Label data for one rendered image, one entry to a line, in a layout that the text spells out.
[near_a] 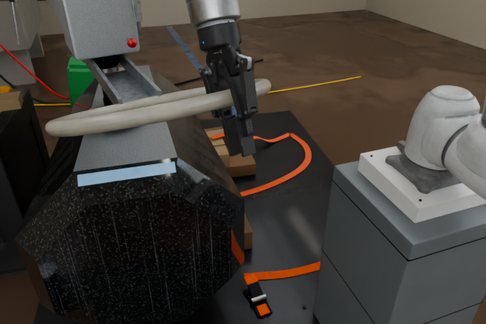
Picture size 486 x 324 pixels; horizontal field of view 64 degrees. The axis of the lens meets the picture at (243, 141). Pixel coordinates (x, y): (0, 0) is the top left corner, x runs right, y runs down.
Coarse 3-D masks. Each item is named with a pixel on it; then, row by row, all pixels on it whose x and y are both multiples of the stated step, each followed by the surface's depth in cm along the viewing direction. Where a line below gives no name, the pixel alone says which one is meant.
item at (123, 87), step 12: (84, 60) 141; (120, 60) 141; (96, 72) 125; (120, 72) 134; (132, 72) 129; (108, 84) 112; (120, 84) 124; (132, 84) 124; (144, 84) 119; (108, 96) 115; (120, 96) 104; (132, 96) 115; (144, 96) 115
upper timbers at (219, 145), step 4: (212, 140) 267; (216, 140) 267; (220, 140) 267; (216, 144) 262; (220, 144) 262; (224, 144) 263; (216, 148) 257; (220, 148) 257; (224, 148) 257; (220, 152) 253; (224, 152) 253; (228, 152) 254; (220, 156) 251; (224, 156) 252; (228, 156) 252; (224, 160) 253; (228, 160) 254; (224, 164) 255; (228, 164) 256
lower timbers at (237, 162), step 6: (228, 150) 274; (234, 156) 268; (240, 156) 268; (234, 162) 261; (240, 162) 261; (246, 162) 261; (252, 162) 261; (228, 168) 256; (234, 168) 258; (240, 168) 259; (246, 168) 260; (252, 168) 261; (234, 174) 260; (240, 174) 261; (246, 174) 262; (252, 174) 264
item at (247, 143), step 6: (240, 120) 69; (240, 126) 69; (240, 132) 69; (240, 138) 69; (246, 138) 70; (252, 138) 71; (240, 144) 69; (246, 144) 70; (252, 144) 71; (246, 150) 70; (252, 150) 71; (246, 156) 70
